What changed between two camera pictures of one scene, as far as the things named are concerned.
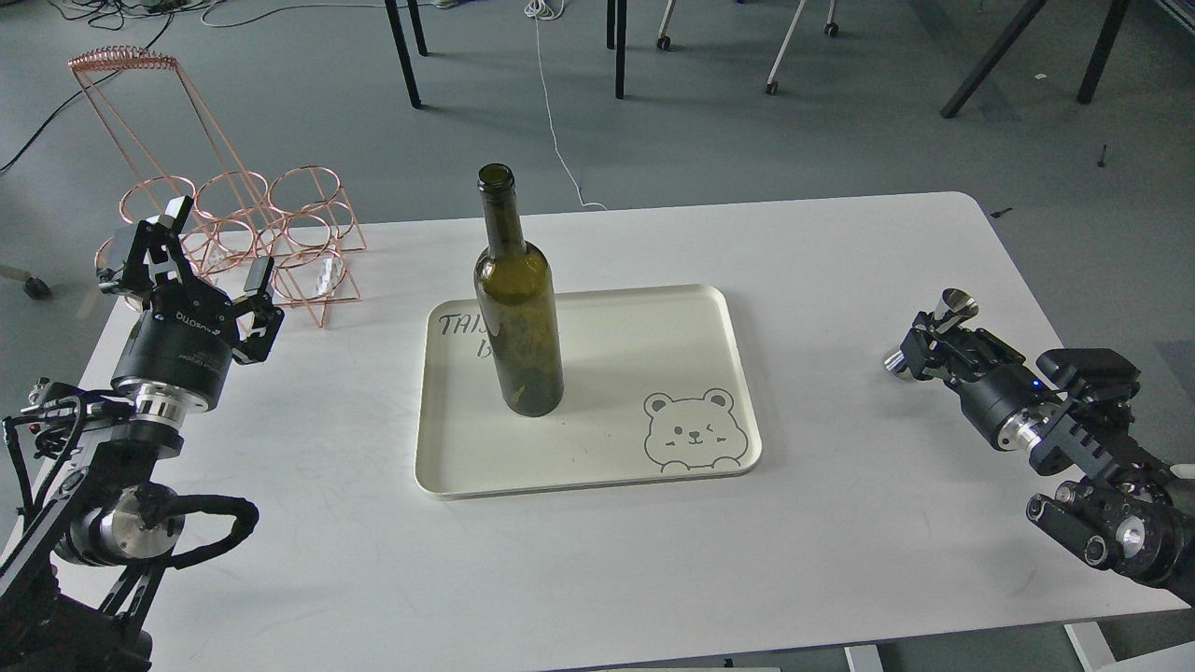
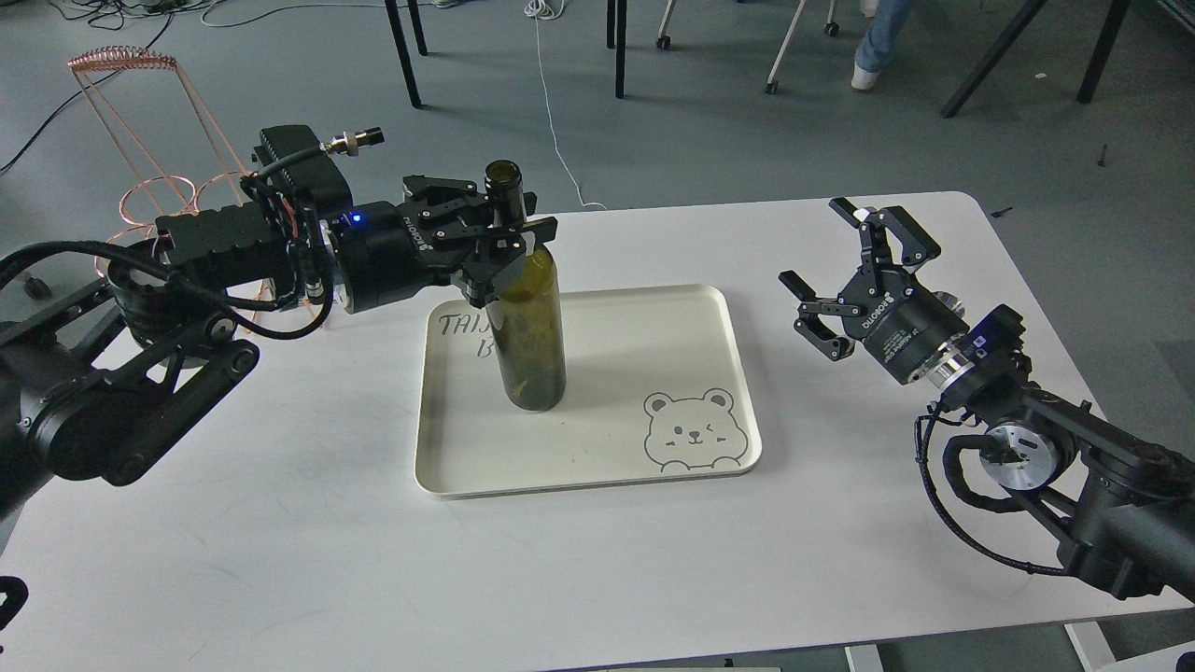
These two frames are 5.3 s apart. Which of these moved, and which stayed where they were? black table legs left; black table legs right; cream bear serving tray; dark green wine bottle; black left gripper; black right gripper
Moved: black right gripper; black left gripper
Stayed: cream bear serving tray; black table legs left; dark green wine bottle; black table legs right
